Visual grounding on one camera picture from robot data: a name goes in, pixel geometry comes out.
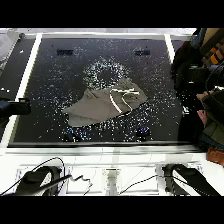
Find orange-brown garment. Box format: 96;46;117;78
206;147;224;168

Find black cable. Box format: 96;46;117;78
69;173;95;196
0;156;66;197
119;173;168;195

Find heap of clothes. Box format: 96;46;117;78
170;28;224;152

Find grey shorts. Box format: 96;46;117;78
62;77;148;128

